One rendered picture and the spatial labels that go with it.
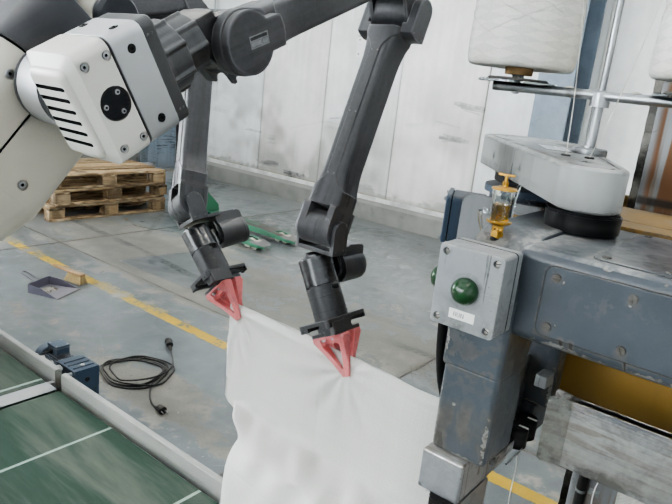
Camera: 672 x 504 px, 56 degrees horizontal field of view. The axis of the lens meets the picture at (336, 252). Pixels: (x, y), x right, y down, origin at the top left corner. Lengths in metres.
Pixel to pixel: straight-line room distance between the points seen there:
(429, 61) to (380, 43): 5.69
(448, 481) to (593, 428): 0.21
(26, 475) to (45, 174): 1.25
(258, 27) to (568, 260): 0.45
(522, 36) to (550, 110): 4.73
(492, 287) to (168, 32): 0.44
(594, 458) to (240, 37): 0.69
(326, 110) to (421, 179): 1.48
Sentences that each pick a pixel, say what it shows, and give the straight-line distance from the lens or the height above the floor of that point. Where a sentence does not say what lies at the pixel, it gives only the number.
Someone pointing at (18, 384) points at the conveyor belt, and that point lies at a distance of 2.44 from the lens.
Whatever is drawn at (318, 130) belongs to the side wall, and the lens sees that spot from 7.58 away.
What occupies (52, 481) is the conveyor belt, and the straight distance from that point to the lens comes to 1.94.
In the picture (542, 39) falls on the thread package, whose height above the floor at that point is 1.57.
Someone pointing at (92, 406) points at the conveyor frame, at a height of 0.38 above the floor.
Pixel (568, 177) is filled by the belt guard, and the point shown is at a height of 1.40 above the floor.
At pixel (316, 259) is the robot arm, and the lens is 1.03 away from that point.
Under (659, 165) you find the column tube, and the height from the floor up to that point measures 1.41.
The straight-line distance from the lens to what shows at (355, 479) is 1.12.
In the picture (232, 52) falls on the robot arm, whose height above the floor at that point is 1.50.
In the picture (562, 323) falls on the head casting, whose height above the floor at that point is 1.27.
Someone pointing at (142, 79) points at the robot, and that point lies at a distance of 0.72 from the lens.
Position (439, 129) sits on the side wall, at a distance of 6.66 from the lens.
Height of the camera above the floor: 1.48
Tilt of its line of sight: 15 degrees down
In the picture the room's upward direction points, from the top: 6 degrees clockwise
